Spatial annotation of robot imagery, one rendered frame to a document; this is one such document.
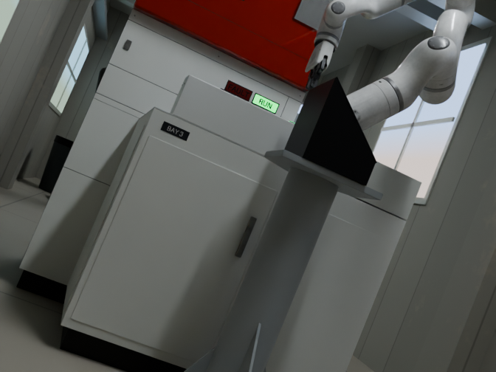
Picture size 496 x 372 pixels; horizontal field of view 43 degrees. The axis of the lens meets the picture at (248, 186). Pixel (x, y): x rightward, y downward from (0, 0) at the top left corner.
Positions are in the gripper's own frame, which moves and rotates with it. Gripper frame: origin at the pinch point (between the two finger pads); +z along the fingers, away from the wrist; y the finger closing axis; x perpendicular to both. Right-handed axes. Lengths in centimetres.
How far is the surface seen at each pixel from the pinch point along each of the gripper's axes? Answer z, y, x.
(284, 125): 17.9, 0.7, -4.5
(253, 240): 57, -7, 1
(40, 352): 111, -13, -48
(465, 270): 8, -105, 151
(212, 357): 96, 4, -3
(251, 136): 25.7, -0.9, -13.5
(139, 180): 53, -6, -41
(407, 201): 24, 0, 47
